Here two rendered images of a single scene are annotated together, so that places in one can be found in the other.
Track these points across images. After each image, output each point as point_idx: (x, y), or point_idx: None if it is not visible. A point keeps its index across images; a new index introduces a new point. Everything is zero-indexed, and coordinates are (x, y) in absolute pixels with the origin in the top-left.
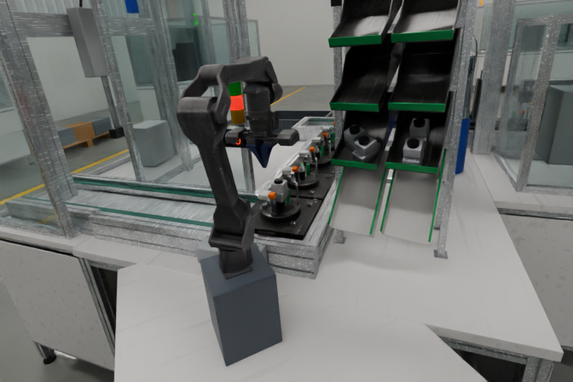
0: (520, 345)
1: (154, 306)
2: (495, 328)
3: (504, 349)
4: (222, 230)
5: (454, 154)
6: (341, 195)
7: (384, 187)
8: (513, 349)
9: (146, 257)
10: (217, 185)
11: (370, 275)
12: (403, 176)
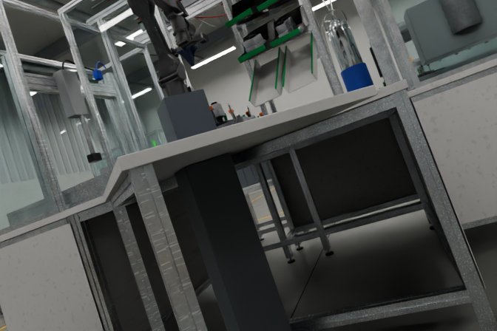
0: (381, 89)
1: None
2: None
3: (374, 99)
4: (166, 74)
5: (316, 32)
6: (257, 89)
7: (282, 70)
8: (379, 95)
9: None
10: (155, 41)
11: None
12: (294, 62)
